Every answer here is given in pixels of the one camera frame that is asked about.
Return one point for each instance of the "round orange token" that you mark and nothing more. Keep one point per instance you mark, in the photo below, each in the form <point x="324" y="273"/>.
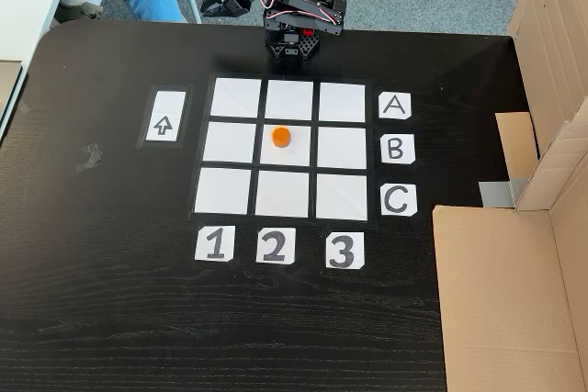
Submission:
<point x="281" y="137"/>

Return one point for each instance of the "white arrow paper sheet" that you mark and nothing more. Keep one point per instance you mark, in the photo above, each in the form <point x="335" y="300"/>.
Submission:
<point x="165" y="107"/>

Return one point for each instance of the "paper label number 1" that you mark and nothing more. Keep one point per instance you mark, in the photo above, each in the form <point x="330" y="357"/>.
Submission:
<point x="202" y="238"/>

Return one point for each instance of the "paper label letter C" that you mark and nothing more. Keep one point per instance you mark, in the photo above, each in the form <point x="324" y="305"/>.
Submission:
<point x="386" y="210"/>

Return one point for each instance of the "paper label letter B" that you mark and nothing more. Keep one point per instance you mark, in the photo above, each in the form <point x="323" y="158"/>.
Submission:
<point x="409" y="139"/>

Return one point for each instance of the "paper label number 3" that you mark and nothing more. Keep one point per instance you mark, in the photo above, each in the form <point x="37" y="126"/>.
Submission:
<point x="331" y="238"/>

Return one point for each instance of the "paper label number 2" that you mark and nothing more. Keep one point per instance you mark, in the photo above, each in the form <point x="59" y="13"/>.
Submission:
<point x="262" y="233"/>

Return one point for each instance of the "black tape scraps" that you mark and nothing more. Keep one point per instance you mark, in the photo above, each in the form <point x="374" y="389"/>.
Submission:
<point x="89" y="160"/>

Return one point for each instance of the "red black bar clamp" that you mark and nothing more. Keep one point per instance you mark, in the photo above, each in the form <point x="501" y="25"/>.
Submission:
<point x="307" y="32"/>

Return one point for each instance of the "white desk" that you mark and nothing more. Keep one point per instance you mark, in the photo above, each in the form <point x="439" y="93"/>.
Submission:
<point x="27" y="2"/>

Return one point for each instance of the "brown cardboard panel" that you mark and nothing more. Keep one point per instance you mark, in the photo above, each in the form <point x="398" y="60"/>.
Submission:
<point x="496" y="295"/>
<point x="551" y="66"/>

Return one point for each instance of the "paper label letter A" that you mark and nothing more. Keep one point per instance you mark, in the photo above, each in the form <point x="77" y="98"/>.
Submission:
<point x="384" y="114"/>

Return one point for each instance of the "pale furniture panel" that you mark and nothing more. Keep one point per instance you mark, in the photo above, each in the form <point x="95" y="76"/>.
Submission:
<point x="8" y="89"/>

